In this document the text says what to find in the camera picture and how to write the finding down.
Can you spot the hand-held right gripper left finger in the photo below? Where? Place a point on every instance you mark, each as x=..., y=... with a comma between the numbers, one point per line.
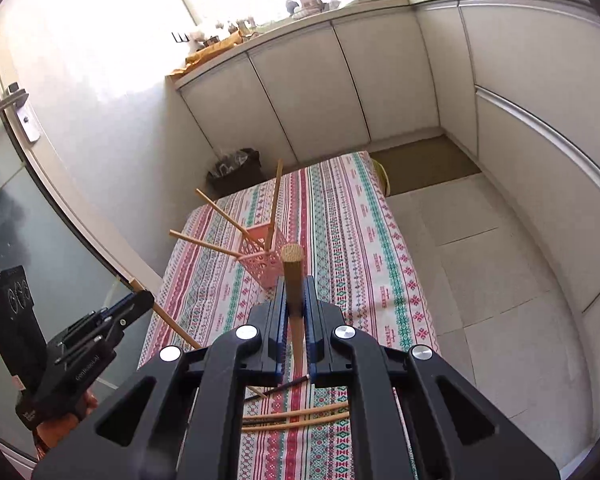
x=281, y=330

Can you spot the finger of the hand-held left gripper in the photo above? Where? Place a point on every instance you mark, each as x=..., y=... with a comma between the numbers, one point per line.
x=135, y=305

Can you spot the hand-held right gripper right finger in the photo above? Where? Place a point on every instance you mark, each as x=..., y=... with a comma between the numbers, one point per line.
x=311, y=330

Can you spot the wooden chopstick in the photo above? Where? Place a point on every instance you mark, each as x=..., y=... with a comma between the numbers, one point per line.
x=305, y=424
x=175, y=325
x=205, y=243
x=257, y=392
x=222, y=212
x=305, y=411
x=275, y=200
x=292, y=270

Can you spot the pink perforated utensil holder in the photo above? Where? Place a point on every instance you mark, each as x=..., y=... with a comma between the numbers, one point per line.
x=260, y=265

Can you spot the person's left hand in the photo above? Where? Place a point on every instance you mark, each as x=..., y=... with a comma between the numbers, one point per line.
x=65, y=425

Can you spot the black chopstick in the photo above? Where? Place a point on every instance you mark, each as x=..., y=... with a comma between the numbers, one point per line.
x=290, y=384

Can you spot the patterned striped tablecloth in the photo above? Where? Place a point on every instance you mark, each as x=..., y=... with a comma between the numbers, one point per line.
x=350, y=260

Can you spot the frosted glass door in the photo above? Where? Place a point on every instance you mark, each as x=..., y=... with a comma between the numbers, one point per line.
x=10, y=200

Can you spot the dark brown trash bin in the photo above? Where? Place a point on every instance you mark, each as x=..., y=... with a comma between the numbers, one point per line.
x=235, y=172

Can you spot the brown floor mat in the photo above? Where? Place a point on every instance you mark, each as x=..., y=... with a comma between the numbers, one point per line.
x=425, y=162

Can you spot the white kitchen base cabinets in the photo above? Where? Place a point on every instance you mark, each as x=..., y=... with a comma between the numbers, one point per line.
x=305, y=85

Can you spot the black wall hooks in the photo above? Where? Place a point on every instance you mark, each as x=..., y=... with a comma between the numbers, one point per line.
x=180, y=37

